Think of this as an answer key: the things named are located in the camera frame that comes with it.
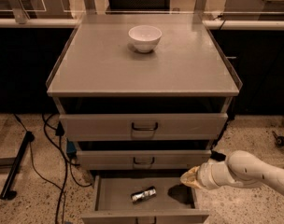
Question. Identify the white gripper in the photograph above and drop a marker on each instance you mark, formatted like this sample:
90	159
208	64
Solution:
205	175

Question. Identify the silver redbull can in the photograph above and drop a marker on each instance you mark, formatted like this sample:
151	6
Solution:
143	195

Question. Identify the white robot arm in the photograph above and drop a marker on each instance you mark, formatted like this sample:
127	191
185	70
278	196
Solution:
240	169

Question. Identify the grey top drawer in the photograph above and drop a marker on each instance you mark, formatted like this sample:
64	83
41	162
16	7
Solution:
130	127

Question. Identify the grey drawer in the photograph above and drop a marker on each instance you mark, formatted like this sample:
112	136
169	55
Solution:
130	127
174	203
142	159

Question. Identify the grey middle drawer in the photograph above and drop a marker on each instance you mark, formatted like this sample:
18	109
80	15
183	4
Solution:
142	159

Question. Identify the grey drawer cabinet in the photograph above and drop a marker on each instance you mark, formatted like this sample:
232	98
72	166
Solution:
100	72

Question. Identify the grey bottom drawer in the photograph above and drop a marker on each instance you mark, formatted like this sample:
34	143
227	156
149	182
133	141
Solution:
174	203

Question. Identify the black caster wheel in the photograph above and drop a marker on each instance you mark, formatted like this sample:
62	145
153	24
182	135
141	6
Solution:
279	140

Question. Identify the blue box behind cabinet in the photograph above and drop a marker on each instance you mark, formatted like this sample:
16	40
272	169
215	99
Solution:
70	149

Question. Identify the white ceramic bowl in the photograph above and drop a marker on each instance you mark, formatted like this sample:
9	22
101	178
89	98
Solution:
145	38

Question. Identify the black metal floor bar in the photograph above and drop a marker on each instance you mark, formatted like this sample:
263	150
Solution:
7	193

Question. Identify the black mesh chair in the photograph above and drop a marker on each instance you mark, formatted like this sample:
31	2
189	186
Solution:
138	6

